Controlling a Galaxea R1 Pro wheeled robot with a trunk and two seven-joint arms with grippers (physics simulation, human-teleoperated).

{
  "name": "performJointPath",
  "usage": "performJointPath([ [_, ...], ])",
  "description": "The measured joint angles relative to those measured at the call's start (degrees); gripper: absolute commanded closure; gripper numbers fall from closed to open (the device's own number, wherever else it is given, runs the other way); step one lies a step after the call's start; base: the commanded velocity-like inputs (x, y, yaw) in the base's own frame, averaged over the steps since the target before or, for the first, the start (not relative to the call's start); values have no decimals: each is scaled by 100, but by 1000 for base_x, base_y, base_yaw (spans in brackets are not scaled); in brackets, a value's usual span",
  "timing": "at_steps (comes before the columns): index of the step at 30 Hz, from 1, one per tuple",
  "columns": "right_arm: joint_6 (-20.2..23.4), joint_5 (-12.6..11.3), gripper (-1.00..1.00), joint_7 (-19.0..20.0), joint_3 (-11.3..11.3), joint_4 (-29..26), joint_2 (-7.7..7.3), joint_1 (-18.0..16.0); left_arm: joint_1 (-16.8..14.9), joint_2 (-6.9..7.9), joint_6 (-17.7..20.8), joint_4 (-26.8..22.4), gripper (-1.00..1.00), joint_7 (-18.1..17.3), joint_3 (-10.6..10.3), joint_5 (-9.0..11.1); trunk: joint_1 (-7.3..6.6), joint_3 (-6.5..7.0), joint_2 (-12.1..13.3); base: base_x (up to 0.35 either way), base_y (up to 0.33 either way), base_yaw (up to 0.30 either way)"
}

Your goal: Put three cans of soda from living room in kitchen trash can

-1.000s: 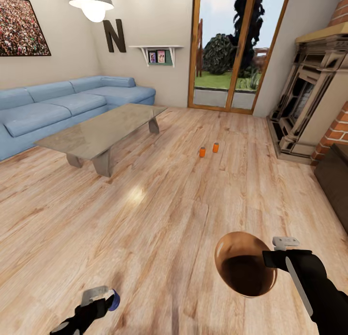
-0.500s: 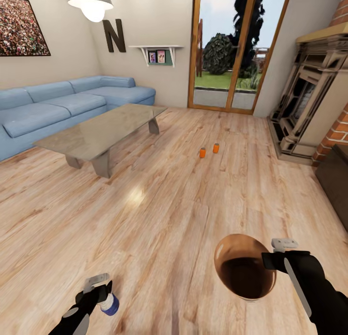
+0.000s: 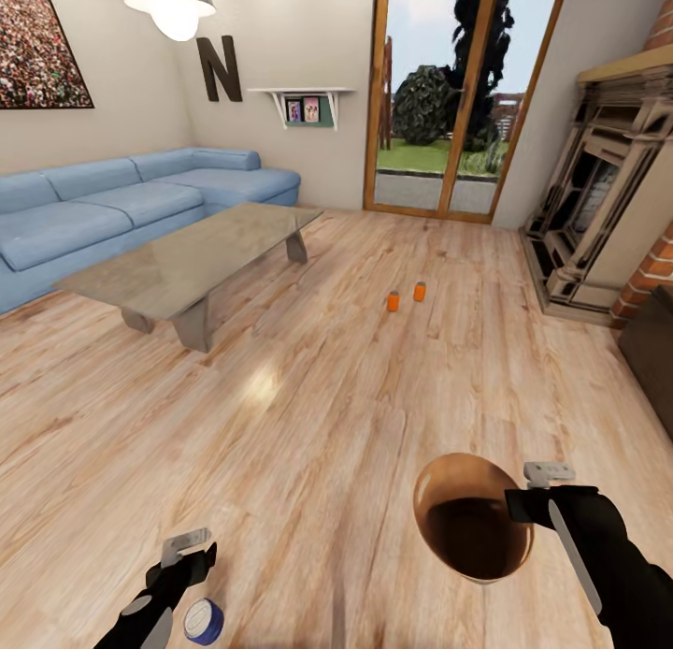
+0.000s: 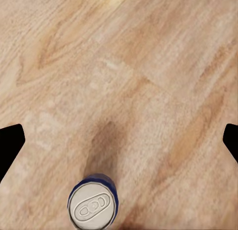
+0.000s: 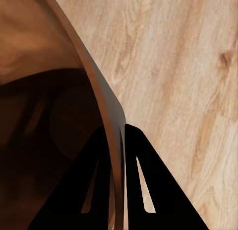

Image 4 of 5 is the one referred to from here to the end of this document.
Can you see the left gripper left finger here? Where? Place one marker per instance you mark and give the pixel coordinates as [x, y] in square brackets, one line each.
[12, 139]

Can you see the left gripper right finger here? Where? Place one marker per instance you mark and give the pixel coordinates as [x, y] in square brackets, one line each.
[230, 139]

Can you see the can of soda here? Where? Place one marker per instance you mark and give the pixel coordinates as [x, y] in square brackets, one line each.
[93, 203]

